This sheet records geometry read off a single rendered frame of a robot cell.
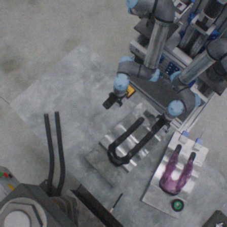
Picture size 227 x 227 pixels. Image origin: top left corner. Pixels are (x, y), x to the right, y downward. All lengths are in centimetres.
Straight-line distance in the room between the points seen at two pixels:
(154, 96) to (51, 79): 103
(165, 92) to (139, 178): 105
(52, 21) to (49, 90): 136
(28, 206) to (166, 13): 105
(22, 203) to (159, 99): 214
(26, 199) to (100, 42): 253
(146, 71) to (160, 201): 78
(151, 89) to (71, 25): 114
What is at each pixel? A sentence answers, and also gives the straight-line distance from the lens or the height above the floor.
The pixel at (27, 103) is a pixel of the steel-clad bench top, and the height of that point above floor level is 80.
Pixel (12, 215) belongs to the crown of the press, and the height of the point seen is 205.
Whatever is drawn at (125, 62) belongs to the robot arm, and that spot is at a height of 128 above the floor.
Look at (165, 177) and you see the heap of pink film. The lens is 183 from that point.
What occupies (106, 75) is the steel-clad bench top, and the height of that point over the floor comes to 80.
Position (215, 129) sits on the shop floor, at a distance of 298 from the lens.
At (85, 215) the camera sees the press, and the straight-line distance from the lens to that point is 190.
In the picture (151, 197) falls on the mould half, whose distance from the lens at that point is 180.
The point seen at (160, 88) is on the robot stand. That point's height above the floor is 21.
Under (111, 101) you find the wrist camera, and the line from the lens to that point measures 166.
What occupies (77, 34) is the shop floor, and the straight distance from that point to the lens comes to 313.
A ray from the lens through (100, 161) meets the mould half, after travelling 183.
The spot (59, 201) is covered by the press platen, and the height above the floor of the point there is 154.
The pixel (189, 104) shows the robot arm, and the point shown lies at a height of 124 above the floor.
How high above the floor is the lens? 268
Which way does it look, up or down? 74 degrees down
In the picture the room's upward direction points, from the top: 11 degrees clockwise
